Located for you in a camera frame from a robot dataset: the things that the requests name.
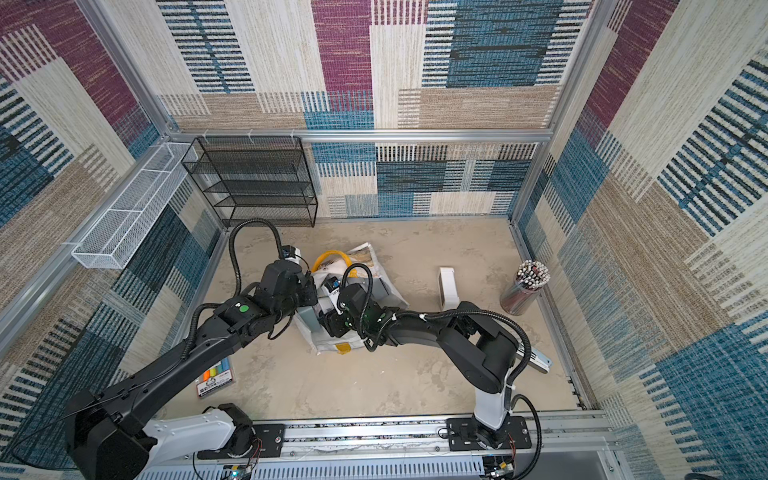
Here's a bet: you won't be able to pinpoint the white canvas bag yellow handles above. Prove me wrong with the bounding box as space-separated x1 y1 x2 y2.
293 242 408 354

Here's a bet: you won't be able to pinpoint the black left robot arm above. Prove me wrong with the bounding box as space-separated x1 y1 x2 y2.
9 246 317 479

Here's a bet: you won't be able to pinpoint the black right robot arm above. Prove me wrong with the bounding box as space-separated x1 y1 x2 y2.
318 263 542 479

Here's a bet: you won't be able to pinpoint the white wire mesh basket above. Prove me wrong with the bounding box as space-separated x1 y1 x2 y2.
72 142 189 270

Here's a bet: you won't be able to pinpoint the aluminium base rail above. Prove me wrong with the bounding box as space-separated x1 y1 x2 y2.
95 411 619 480

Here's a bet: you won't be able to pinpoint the highlighter marker pack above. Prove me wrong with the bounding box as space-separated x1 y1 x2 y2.
195 357 234 398

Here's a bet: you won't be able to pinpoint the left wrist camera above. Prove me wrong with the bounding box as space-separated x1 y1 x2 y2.
281 245 300 263

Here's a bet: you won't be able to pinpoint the cup of coloured pencils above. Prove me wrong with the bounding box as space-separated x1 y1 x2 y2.
500 260 551 316

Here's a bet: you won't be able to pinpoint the black wire mesh shelf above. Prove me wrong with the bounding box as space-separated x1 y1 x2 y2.
181 136 318 227

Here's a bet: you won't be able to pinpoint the white rectangular alarm clock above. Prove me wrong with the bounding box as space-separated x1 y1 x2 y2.
439 267 460 311

